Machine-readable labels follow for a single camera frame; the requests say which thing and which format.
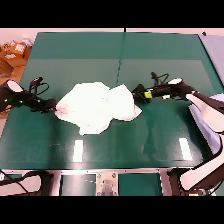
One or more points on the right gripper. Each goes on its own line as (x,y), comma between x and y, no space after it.
(142,92)

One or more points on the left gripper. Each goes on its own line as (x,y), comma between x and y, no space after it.
(48,105)

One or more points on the white shirt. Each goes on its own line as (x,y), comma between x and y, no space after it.
(93,106)

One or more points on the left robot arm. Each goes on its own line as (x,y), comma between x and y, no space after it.
(16,96)

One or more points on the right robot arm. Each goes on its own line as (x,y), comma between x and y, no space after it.
(206,111)

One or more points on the brown cardboard box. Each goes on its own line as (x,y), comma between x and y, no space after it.
(13,55)

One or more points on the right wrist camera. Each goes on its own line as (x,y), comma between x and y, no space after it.
(155,76)

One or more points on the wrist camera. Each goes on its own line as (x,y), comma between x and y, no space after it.
(36,82)
(155,76)

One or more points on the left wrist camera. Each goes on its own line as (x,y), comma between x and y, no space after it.
(36,82)

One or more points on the silver frame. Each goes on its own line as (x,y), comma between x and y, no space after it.
(106,181)

